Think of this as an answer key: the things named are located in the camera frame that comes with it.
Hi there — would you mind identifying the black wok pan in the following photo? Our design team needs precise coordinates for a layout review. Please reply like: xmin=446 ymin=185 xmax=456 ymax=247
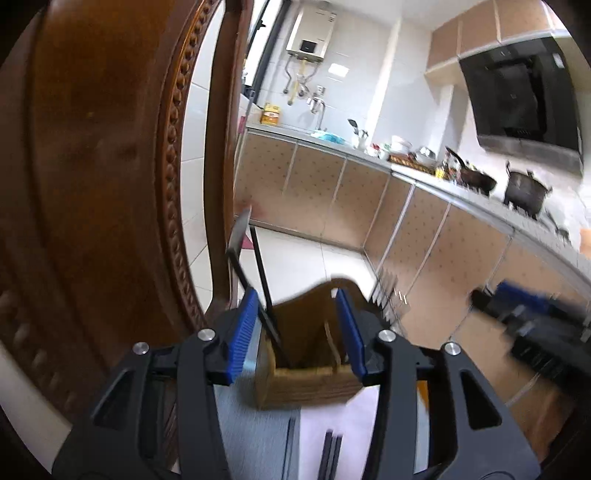
xmin=446 ymin=147 xmax=497 ymax=197

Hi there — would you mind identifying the kitchen counter with cabinets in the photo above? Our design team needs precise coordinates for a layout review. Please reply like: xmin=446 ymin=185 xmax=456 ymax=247
xmin=235 ymin=126 xmax=590 ymax=457

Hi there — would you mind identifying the window with dark frame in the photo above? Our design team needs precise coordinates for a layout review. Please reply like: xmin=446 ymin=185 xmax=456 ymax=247
xmin=242 ymin=0 xmax=291 ymax=103

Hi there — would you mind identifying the black chopstick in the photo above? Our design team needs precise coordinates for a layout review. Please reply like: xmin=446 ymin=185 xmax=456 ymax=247
xmin=226 ymin=245 xmax=290 ymax=366
xmin=249 ymin=225 xmax=280 ymax=345

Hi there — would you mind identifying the steel fork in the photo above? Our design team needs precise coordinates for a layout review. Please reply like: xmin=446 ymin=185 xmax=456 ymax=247
xmin=368 ymin=269 xmax=411 ymax=326

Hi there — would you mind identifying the chrome sink faucet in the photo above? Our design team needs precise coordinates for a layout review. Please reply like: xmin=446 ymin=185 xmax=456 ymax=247
xmin=308 ymin=93 xmax=325 ymax=131

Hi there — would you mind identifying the black range hood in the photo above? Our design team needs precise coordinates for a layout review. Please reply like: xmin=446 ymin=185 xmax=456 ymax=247
xmin=459 ymin=36 xmax=583 ymax=176

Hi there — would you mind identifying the white gas water heater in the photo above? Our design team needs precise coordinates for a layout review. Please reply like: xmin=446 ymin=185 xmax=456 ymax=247
xmin=287 ymin=3 xmax=338 ymax=63

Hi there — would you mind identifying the wooden slatted utensil holder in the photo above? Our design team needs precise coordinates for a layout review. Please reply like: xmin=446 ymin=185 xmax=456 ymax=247
xmin=254 ymin=277 xmax=369 ymax=410

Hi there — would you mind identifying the yellow box on counter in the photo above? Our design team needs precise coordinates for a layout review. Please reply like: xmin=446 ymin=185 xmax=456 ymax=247
xmin=259 ymin=103 xmax=280 ymax=126

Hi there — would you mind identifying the black cooking pot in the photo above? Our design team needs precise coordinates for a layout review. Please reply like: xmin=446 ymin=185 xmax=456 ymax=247
xmin=503 ymin=161 xmax=553 ymax=220

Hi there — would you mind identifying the carved brown wooden chair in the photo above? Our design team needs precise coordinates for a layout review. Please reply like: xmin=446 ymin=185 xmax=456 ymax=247
xmin=0 ymin=0 xmax=256 ymax=467

